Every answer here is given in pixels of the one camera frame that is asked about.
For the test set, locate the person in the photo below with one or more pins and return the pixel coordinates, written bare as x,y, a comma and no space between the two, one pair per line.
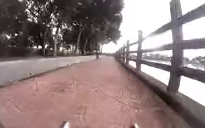
97,54

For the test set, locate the red brick path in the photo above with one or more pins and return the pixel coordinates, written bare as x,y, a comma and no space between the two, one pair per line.
96,90

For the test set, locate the row of trees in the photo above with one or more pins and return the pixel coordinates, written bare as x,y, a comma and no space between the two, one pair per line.
86,20

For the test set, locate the robot's own part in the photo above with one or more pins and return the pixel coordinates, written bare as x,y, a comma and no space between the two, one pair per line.
66,125
135,125

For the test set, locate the grey kerb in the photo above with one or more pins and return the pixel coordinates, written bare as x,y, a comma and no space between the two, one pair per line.
190,107

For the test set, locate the pale water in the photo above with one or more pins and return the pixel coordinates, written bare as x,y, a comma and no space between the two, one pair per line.
197,92

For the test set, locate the far shore with trees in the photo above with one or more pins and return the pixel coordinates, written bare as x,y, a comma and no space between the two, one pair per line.
203,60

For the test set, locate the wooden rail fence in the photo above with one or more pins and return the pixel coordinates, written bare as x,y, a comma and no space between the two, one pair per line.
176,50

